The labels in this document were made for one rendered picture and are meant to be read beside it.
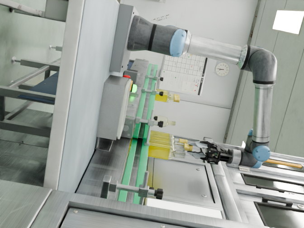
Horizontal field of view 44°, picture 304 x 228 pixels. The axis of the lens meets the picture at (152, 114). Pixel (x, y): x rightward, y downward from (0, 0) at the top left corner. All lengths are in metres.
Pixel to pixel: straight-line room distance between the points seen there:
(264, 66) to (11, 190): 1.16
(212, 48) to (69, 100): 0.99
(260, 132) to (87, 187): 0.84
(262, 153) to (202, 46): 0.54
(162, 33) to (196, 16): 6.02
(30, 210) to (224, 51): 1.21
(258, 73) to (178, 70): 6.05
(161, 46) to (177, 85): 6.15
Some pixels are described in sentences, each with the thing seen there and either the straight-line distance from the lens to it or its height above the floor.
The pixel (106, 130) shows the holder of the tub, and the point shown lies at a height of 0.79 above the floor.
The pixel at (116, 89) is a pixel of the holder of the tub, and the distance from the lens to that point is 1.43.
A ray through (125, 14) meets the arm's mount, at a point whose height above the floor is 0.78.
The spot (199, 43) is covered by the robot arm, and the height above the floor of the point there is 1.11.
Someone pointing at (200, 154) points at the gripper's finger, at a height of 1.23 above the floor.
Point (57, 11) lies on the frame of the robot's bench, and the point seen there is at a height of 0.68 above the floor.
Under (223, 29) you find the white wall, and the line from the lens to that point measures 7.66.
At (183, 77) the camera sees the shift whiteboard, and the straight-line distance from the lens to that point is 7.68.
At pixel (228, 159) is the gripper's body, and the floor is 1.36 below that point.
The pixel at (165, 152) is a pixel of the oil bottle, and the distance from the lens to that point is 1.74.
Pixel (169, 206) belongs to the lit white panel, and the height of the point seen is 1.09.
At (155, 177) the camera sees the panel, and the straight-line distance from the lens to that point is 1.80.
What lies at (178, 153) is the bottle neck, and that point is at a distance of 1.76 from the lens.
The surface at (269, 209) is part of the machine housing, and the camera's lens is 1.90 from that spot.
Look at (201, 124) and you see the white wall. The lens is 7.97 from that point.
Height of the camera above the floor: 0.92
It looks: 1 degrees up
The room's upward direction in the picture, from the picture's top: 100 degrees clockwise
